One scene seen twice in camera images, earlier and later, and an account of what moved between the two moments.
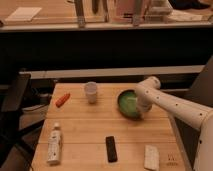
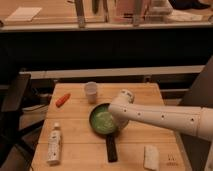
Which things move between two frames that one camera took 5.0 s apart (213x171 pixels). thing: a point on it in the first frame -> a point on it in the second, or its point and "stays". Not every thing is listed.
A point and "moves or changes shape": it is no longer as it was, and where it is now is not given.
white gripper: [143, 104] -> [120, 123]
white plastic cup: [91, 91] stays
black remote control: [111, 149] stays
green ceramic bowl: [127, 104] moves or changes shape
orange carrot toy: [62, 100] stays
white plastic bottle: [54, 144] stays
